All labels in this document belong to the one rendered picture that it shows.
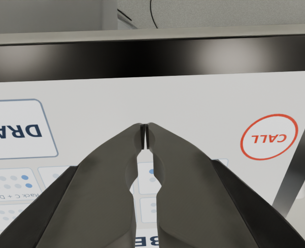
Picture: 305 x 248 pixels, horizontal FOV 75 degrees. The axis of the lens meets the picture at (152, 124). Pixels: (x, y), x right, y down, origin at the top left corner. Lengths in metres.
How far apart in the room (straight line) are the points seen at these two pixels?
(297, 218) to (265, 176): 3.36
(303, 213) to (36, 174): 3.46
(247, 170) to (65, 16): 0.25
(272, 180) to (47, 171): 0.18
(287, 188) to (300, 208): 3.30
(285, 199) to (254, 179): 0.04
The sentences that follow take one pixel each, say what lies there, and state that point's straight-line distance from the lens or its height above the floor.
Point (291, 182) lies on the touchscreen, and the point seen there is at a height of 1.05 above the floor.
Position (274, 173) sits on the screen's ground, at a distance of 0.20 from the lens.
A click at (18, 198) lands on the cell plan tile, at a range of 0.21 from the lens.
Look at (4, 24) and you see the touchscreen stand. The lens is 0.31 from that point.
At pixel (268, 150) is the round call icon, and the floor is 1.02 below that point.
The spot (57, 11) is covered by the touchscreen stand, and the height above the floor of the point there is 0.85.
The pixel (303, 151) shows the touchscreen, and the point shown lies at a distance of 0.19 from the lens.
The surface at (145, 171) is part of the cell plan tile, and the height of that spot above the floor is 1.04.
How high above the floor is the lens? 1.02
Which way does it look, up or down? 9 degrees down
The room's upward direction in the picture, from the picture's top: 177 degrees clockwise
